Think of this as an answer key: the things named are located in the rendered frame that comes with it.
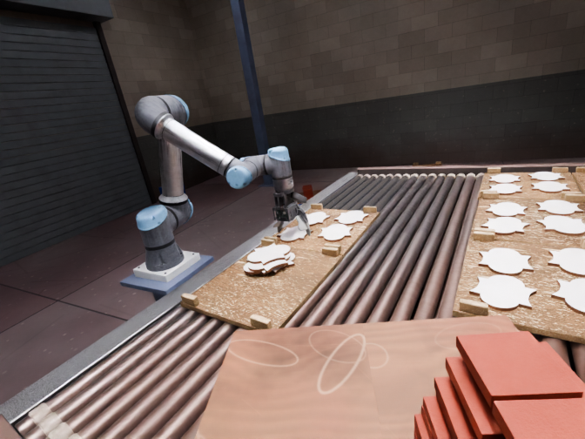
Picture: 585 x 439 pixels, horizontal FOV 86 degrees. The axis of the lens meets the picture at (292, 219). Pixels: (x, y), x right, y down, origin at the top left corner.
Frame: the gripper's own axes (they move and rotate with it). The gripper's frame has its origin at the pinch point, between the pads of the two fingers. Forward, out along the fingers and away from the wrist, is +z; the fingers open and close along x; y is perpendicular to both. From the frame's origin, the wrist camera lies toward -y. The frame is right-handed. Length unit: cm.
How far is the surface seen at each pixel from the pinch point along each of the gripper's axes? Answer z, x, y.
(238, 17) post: -185, -304, -370
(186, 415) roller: 2, 21, 75
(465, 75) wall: -43, 13, -518
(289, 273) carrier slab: 0.3, 14.3, 26.9
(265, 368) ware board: -10, 38, 68
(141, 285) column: 7, -45, 44
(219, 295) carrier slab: 0.1, 0.3, 44.3
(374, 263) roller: 2.5, 36.2, 9.6
